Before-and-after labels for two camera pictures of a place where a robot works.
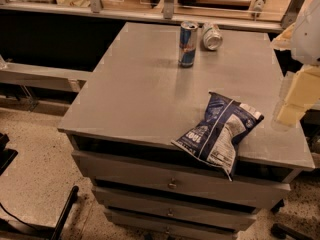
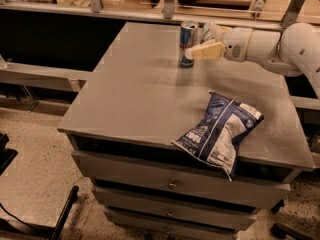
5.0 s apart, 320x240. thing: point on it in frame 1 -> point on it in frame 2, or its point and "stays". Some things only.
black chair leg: [65, 213] stays
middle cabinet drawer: [175, 209] stays
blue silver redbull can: [188, 43] stays
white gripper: [307, 39] -> [237, 43]
